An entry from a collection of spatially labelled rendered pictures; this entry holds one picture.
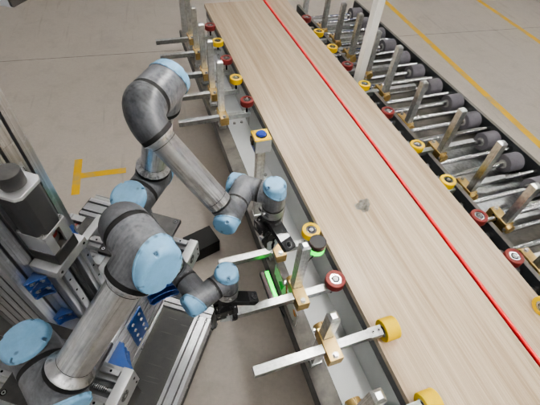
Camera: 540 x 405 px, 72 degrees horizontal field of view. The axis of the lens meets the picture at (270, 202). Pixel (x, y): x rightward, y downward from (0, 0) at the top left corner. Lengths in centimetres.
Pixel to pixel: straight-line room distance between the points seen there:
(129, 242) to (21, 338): 42
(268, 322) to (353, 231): 96
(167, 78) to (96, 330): 63
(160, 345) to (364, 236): 119
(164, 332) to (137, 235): 140
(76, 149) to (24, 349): 264
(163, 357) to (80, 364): 117
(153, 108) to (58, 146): 271
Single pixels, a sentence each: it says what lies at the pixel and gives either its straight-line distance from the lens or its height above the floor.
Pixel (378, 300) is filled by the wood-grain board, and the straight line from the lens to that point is 154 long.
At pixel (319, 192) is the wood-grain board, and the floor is 90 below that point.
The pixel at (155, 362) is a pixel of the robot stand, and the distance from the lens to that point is 214.
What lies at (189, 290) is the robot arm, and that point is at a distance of 119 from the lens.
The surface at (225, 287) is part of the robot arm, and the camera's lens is 120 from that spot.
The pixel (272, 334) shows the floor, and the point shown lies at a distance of 237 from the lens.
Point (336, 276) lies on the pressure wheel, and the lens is 154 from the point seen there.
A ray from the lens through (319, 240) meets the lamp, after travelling 131.
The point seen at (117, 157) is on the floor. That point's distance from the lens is 341.
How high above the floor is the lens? 220
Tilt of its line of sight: 49 degrees down
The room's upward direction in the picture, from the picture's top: 6 degrees clockwise
